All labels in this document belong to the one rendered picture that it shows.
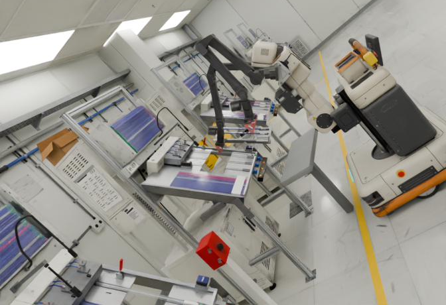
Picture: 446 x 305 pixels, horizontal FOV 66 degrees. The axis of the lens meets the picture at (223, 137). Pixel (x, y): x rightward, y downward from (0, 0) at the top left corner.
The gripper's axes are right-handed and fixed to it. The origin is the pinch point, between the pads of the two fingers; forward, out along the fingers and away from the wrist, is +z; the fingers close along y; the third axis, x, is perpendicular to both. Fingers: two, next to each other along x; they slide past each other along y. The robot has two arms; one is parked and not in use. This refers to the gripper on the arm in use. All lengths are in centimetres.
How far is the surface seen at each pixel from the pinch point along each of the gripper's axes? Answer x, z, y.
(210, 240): 16, 7, 98
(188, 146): -25.6, -3.6, 3.1
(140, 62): -193, -10, -276
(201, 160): -11.9, 2.4, 14.6
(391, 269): 115, 16, 87
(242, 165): 20.8, 2.2, 14.7
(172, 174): -26.6, 2.5, 39.8
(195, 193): -4, 3, 60
